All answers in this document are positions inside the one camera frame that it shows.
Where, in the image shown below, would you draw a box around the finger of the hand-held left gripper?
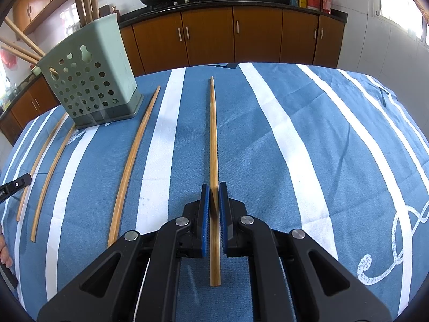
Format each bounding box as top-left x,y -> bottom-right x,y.
0,174 -> 32,202

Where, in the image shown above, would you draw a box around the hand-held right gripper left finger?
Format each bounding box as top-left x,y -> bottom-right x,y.
37,184 -> 211,322

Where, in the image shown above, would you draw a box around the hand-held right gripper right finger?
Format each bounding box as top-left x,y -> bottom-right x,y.
219,182 -> 393,322

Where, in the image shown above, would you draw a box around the green perforated utensil holder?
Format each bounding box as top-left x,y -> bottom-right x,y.
36,17 -> 145,130

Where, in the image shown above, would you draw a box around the person's left hand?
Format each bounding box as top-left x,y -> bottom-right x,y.
0,225 -> 14,269

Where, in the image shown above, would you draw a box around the wooden base cabinets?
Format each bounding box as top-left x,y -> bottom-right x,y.
0,2 -> 347,148

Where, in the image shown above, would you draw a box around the dark cutting board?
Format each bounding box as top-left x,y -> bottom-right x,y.
99,5 -> 119,19

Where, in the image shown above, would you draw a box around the black gas stove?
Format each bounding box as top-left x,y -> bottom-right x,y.
147,0 -> 228,7

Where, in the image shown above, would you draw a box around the black kitchen countertop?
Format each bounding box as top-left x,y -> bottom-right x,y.
0,0 -> 349,118

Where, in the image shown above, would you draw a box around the large bright window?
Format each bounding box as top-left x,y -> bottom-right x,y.
372,0 -> 429,46

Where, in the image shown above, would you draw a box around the red plastic bag on wall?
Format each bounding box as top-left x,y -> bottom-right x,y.
0,49 -> 17,72

